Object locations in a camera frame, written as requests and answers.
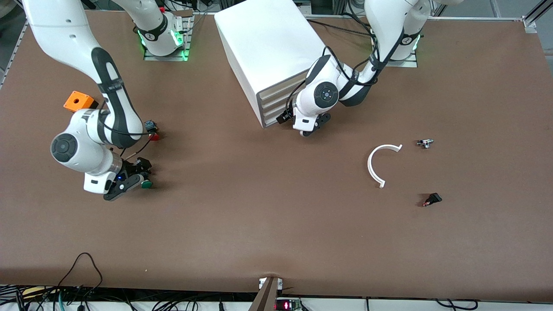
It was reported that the aluminium table frame rail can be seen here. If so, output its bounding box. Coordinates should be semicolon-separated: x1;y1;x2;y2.
0;19;29;89
302;16;525;22

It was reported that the black table cable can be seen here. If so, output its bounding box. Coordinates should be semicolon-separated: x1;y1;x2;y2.
305;18;374;39

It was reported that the red mushroom push button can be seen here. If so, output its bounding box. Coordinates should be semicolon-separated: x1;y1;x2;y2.
144;120;160;142

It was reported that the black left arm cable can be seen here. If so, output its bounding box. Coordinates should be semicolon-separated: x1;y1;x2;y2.
285;17;407;115

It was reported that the black cable bundle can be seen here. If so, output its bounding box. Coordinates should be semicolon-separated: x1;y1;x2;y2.
0;285;260;311

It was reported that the black looped cable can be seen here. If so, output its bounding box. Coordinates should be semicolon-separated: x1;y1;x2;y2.
56;253;104;291

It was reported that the brown camera post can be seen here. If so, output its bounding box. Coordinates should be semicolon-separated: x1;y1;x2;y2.
248;276;283;311

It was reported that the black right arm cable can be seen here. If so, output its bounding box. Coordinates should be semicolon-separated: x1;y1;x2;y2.
97;97;157;158

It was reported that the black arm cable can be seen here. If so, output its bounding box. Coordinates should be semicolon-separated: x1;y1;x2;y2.
285;17;407;115
97;97;157;158

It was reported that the black floor cable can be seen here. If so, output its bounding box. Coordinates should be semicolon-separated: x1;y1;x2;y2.
434;299;478;311

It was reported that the orange box with hole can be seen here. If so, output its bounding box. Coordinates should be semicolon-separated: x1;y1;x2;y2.
64;91;99;113

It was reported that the device with red display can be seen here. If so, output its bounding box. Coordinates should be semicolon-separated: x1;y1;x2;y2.
275;297;303;311

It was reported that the aluminium frame corner bracket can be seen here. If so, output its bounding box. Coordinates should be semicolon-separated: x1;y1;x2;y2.
522;0;553;34

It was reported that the white semicircular plastic bracket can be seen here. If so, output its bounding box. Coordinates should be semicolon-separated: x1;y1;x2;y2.
367;144;403;189

